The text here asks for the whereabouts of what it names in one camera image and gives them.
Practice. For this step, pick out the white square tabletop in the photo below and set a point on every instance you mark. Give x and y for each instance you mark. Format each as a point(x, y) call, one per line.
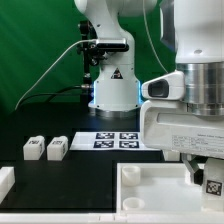
point(160, 187)

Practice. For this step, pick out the white front rail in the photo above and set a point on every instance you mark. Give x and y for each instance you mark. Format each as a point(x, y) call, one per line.
point(109, 219)

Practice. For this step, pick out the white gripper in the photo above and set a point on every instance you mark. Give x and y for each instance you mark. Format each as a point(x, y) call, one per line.
point(167, 125)

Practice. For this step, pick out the white sheet with tags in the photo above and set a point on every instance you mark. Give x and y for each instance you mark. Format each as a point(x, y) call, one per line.
point(129, 141)

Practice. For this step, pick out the white obstacle fixture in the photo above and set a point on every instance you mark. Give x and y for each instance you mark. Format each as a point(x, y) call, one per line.
point(7, 180)

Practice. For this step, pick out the black camera on stand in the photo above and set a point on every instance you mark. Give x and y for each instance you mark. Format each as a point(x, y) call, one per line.
point(94, 51)

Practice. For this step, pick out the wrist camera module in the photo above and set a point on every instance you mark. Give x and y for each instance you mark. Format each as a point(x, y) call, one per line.
point(167, 87)

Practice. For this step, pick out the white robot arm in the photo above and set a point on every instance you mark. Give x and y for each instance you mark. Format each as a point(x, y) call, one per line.
point(193, 29)

